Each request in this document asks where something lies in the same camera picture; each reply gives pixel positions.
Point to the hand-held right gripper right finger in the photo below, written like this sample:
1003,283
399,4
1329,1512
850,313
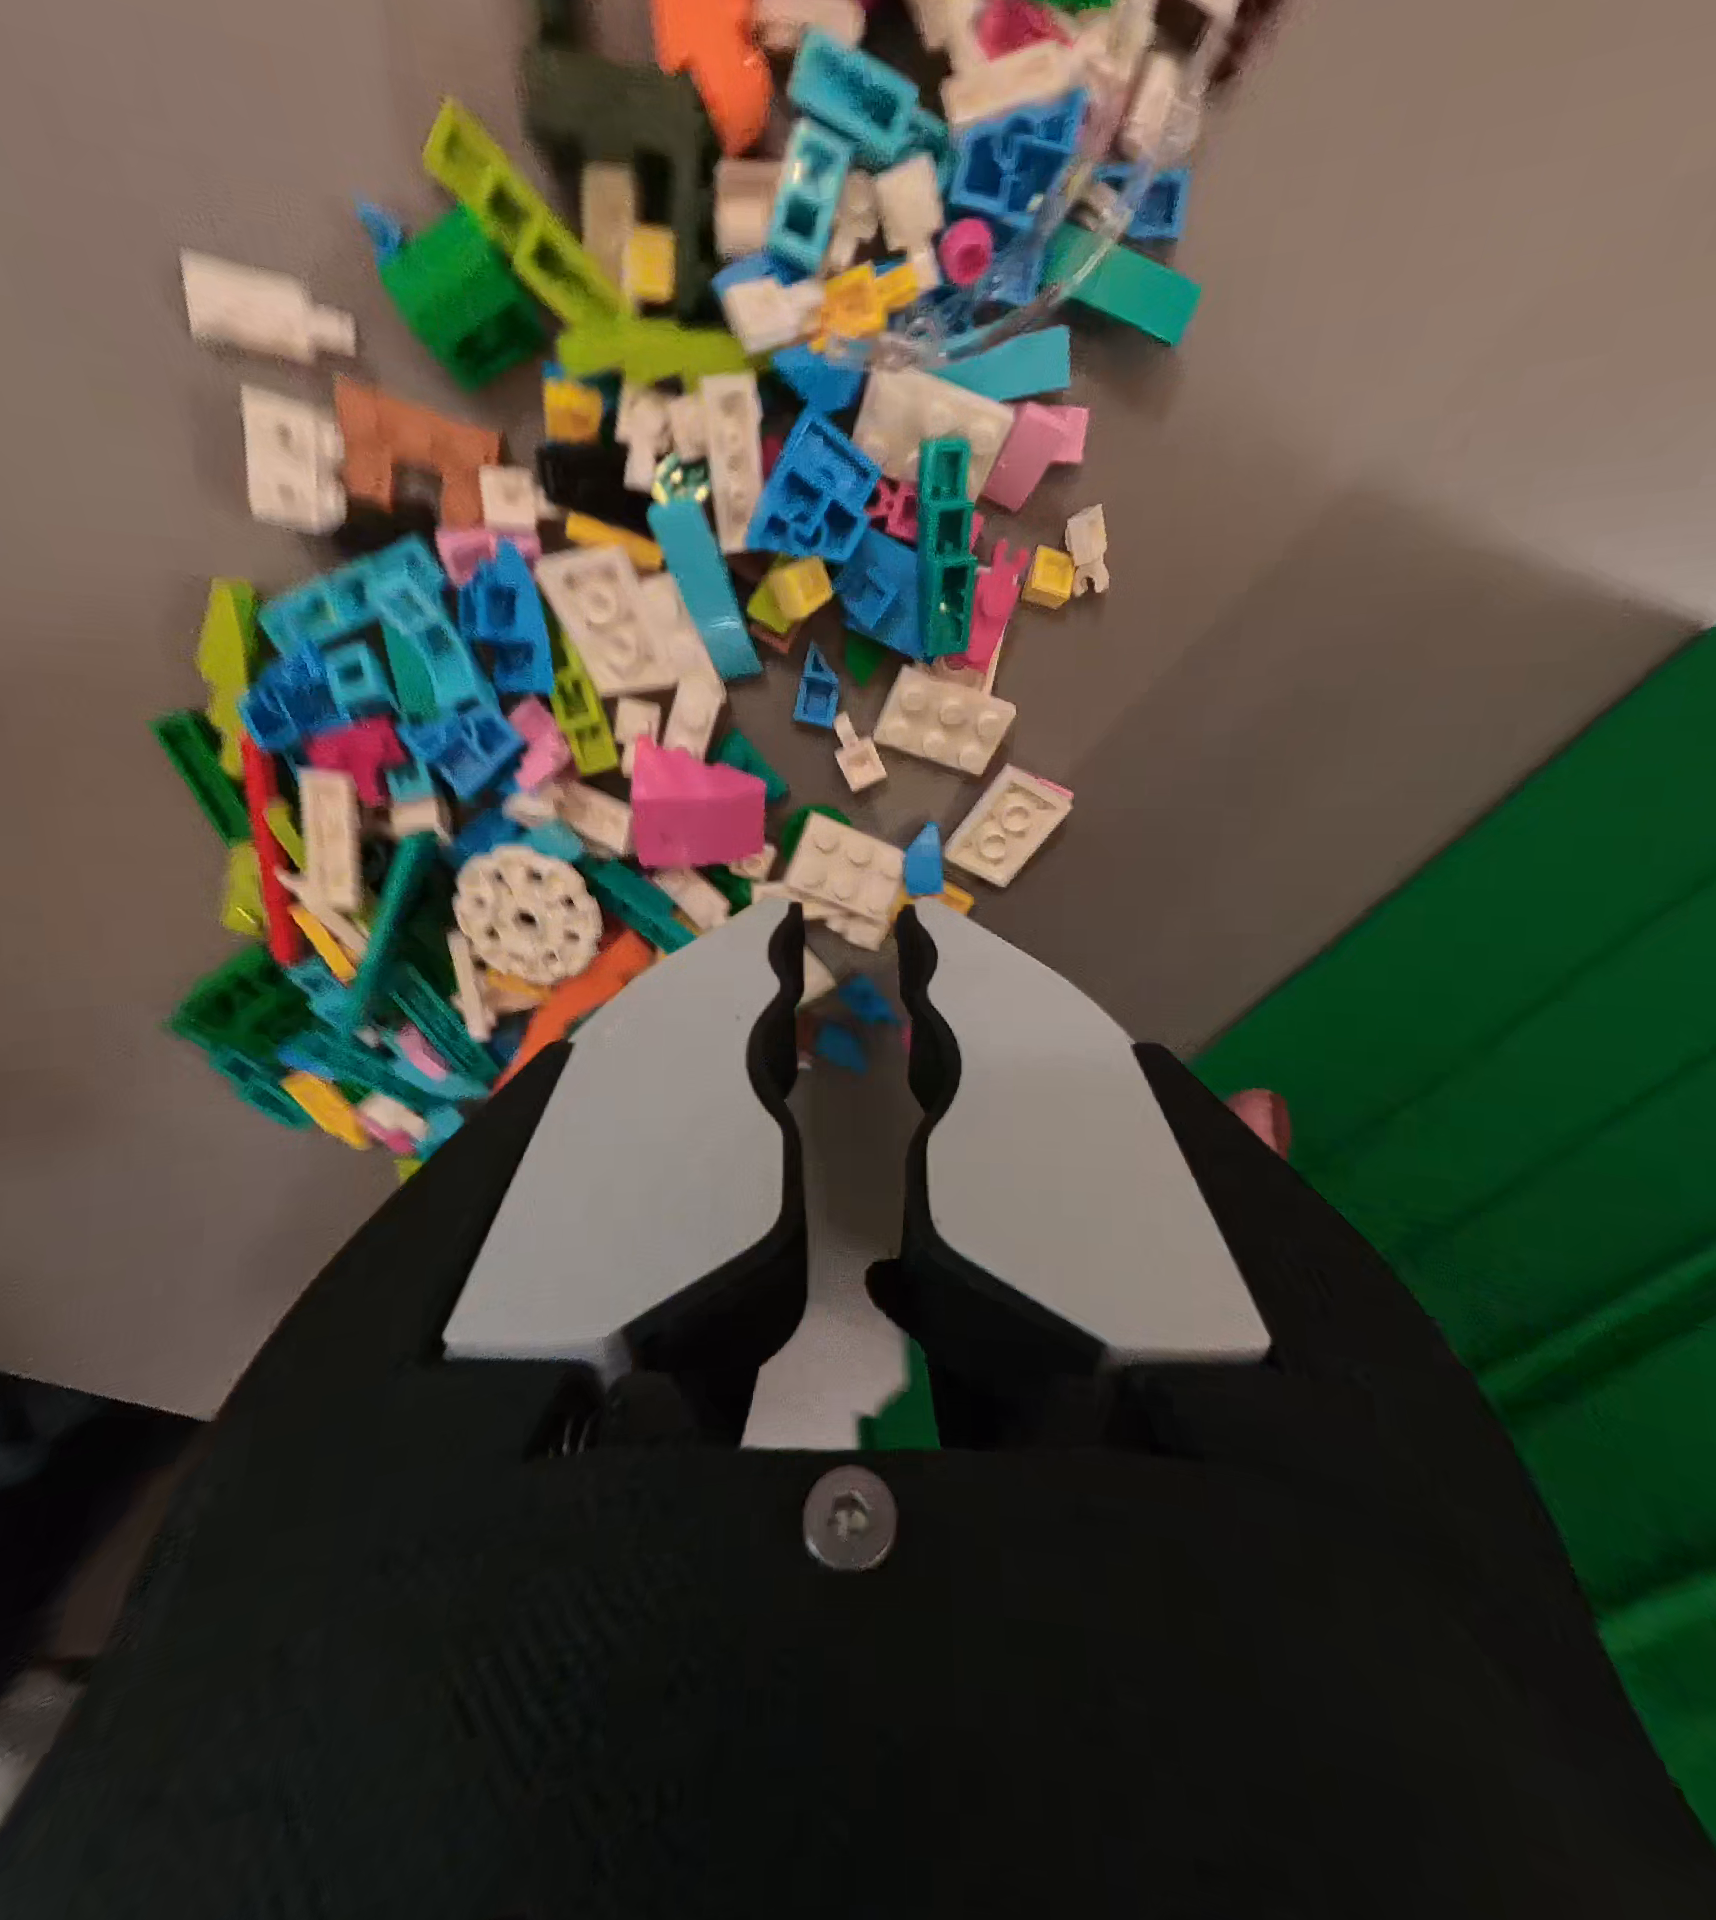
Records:
1084,1170

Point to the person's right hand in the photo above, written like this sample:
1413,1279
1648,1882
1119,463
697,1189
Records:
1260,1122

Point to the stacked green plastic trays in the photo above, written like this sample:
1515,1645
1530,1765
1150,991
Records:
1548,1124

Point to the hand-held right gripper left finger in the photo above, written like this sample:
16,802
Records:
615,1170

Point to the pile of lego pieces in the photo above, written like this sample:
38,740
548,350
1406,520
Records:
647,598

